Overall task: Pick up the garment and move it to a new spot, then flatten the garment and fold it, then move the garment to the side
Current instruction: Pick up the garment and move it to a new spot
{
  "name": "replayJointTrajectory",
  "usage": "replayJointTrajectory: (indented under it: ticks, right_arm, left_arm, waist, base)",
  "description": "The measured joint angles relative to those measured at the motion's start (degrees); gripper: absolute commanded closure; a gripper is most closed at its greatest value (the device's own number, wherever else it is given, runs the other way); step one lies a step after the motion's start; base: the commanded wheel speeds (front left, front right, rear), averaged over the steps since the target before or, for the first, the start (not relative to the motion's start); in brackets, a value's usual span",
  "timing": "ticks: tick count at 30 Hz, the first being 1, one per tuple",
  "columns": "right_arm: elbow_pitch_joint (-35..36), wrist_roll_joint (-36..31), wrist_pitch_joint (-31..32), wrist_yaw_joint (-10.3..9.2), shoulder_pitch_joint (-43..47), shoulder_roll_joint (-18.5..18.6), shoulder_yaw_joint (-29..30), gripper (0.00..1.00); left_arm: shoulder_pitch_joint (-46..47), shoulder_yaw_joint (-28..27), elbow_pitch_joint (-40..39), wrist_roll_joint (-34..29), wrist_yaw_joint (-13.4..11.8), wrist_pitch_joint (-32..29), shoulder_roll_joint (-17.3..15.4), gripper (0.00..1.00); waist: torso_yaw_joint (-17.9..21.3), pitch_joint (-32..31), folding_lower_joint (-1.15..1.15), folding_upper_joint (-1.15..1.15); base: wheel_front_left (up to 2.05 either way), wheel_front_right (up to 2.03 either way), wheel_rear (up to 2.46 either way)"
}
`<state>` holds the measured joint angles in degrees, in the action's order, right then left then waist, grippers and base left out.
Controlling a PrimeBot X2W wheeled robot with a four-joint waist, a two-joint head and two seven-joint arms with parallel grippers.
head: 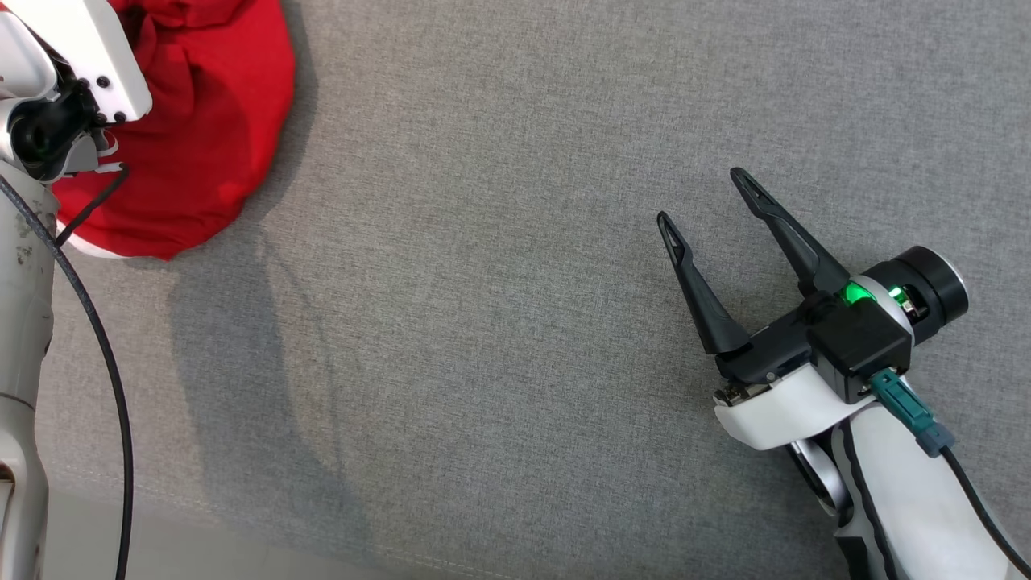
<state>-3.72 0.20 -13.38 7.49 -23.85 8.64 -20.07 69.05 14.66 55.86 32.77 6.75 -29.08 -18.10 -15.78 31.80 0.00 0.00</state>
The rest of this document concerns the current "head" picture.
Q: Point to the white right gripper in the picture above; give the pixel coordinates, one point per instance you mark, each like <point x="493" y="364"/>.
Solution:
<point x="773" y="415"/>

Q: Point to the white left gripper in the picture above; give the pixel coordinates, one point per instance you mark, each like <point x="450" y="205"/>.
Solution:
<point x="89" y="40"/>

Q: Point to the red shorts with white hem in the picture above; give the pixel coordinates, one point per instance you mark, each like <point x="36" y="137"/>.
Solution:
<point x="209" y="121"/>

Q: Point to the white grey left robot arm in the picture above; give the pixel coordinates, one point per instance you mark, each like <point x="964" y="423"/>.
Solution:
<point x="24" y="322"/>

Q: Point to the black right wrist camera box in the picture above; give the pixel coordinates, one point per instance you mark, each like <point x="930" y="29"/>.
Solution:
<point x="858" y="346"/>

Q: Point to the teal right camera connector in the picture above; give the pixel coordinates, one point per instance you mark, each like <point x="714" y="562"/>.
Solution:
<point x="906" y="407"/>

